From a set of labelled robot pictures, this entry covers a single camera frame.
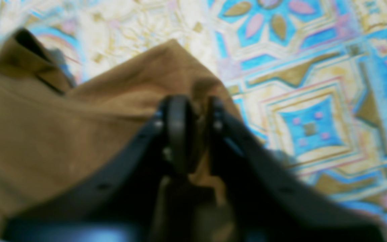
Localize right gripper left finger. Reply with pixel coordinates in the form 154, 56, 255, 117
2, 95, 194, 242

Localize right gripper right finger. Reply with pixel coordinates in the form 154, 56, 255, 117
208, 97, 385, 242

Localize brown t-shirt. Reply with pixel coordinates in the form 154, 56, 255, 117
0, 29, 241, 228

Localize patterned tablecloth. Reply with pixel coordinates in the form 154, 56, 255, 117
0, 0, 387, 232

